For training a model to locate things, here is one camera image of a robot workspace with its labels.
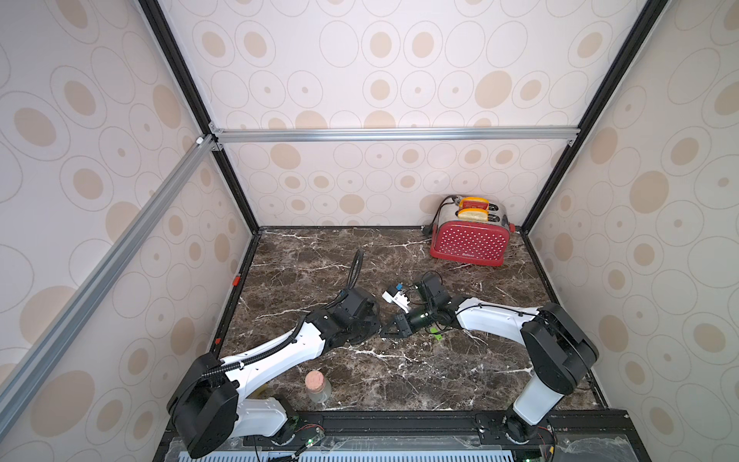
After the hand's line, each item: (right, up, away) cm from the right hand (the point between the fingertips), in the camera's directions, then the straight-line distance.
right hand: (383, 340), depth 80 cm
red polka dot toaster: (+31, +33, +17) cm, 48 cm away
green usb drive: (+18, -2, +10) cm, 20 cm away
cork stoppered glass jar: (-16, -10, -9) cm, 21 cm away
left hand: (+2, +4, -1) cm, 5 cm away
